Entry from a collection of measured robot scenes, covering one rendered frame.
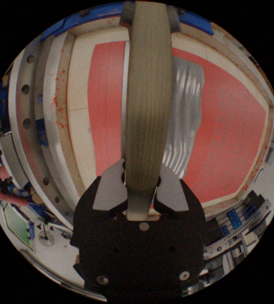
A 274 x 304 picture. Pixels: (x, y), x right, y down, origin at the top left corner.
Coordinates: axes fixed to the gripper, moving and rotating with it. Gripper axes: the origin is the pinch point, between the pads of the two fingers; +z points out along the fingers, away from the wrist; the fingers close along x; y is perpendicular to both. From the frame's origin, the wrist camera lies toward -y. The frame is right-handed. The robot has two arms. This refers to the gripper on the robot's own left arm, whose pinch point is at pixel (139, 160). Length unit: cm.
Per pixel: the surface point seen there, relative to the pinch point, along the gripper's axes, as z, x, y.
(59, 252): -61, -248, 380
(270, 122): 3, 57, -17
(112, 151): 5.3, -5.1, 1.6
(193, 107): 4.7, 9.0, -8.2
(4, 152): -6.2, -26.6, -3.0
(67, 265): -98, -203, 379
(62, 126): 3.4, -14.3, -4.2
